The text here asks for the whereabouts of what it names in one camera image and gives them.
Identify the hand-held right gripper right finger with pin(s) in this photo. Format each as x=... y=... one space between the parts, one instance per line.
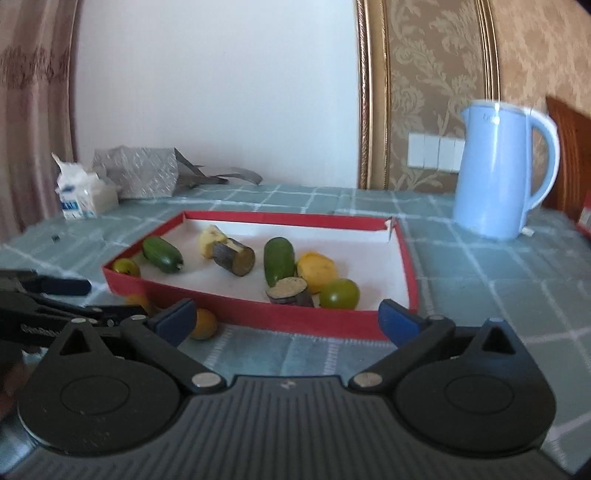
x=397 y=318

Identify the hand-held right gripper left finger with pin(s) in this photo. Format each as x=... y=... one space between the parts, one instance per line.
x=178 y=321

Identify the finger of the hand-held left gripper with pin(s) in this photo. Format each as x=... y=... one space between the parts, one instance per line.
x=55 y=310
x=64 y=287

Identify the round brown fruit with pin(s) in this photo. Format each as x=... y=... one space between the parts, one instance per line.
x=138 y=303
x=205 y=324

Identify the large green tomato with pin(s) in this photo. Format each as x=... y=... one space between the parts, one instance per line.
x=339 y=294

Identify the small green tomato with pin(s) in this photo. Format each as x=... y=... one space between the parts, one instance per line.
x=125 y=267

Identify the green cucumber piece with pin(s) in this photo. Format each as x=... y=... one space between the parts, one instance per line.
x=279 y=261
x=161 y=254

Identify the dark sugarcane piece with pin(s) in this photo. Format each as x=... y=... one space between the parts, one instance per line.
x=291 y=293
x=233 y=258

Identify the small yellow fruit piece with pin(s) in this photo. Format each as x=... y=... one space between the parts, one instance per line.
x=211 y=236

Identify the large yellow fruit chunk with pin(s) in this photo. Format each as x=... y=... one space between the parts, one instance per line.
x=316 y=272

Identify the red shallow cardboard tray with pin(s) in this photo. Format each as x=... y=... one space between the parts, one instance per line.
x=300 y=318

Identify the white tissue pack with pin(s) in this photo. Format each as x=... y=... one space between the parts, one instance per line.
x=83 y=198

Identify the grey patterned paper bag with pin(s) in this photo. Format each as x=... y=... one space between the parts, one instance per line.
x=138 y=173

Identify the light blue electric kettle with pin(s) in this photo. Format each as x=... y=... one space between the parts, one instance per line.
x=496 y=175

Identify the beige curtain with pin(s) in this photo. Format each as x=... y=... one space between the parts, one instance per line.
x=32 y=115

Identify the red rectangular box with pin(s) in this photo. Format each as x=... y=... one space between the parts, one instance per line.
x=585 y=217

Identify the brown wooden headboard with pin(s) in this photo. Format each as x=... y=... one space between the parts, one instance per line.
x=572 y=152

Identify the gold framed wallpaper panel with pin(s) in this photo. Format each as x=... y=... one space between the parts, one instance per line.
x=429 y=69

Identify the white wall switch panel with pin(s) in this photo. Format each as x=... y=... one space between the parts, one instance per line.
x=434 y=152

